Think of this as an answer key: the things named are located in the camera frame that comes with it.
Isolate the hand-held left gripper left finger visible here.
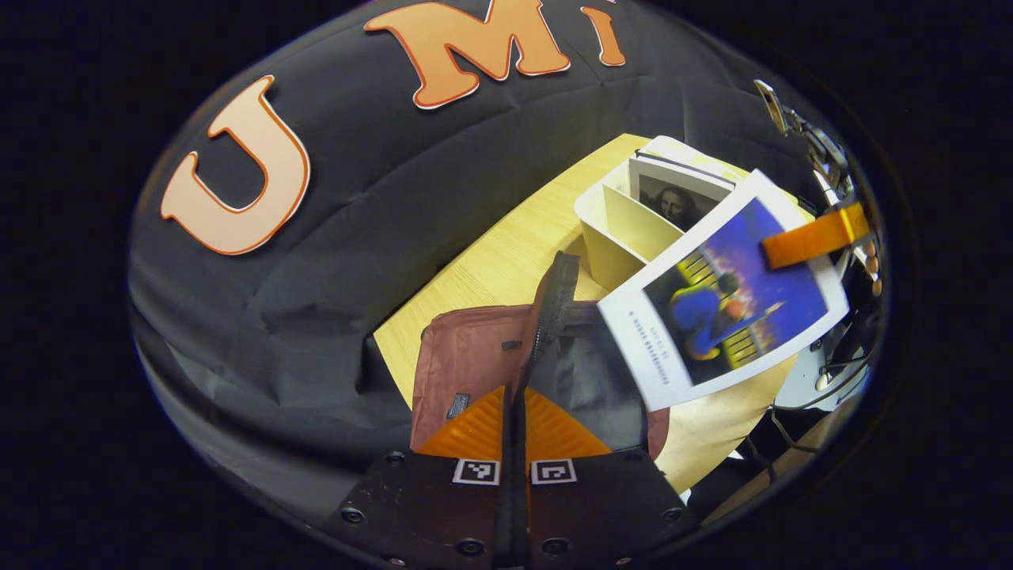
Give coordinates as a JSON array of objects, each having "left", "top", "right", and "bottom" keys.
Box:
[{"left": 324, "top": 386, "right": 511, "bottom": 569}]

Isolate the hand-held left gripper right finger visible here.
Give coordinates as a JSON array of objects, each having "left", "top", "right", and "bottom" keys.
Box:
[{"left": 522, "top": 388, "right": 697, "bottom": 568}]

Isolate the blue cover book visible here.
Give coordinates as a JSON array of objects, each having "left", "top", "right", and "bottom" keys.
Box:
[{"left": 598, "top": 169, "right": 850, "bottom": 411}]

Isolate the portrait cover book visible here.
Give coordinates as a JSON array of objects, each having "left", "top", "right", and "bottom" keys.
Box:
[{"left": 629, "top": 136, "right": 749, "bottom": 232}]

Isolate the maroon schoolbag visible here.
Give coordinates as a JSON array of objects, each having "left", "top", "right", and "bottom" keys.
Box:
[{"left": 410, "top": 252, "right": 672, "bottom": 567}]

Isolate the white bookshelf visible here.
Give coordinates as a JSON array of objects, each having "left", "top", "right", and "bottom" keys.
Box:
[{"left": 574, "top": 135, "right": 816, "bottom": 292}]

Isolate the white device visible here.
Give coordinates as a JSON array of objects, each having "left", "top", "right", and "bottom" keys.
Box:
[{"left": 776, "top": 340, "right": 871, "bottom": 412}]

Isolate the black backdrop cloth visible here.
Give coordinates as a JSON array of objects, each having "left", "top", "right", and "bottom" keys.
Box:
[{"left": 127, "top": 0, "right": 840, "bottom": 523}]

